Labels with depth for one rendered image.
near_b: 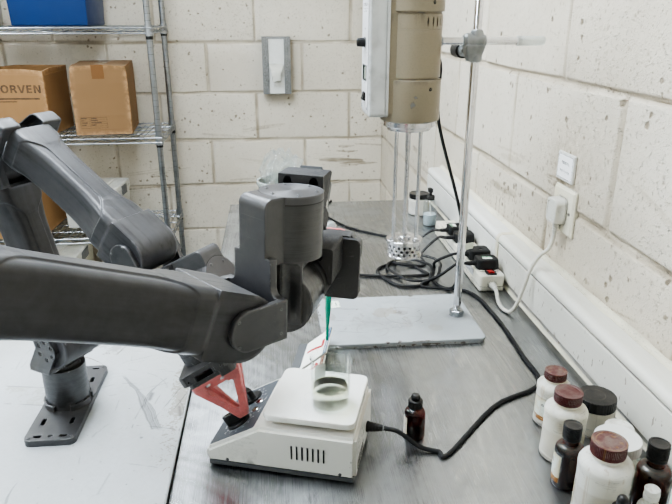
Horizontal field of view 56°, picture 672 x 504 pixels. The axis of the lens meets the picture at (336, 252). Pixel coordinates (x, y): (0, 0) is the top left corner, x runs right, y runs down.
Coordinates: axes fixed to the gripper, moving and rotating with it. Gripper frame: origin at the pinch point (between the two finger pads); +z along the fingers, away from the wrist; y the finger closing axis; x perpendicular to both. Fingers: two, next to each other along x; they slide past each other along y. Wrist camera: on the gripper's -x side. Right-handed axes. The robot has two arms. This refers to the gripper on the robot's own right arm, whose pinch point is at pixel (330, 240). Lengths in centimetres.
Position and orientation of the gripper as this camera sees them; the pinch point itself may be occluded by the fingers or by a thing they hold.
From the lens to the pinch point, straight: 74.2
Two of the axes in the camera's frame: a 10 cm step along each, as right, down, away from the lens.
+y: -9.8, -1.0, 1.9
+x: -0.4, 9.5, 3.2
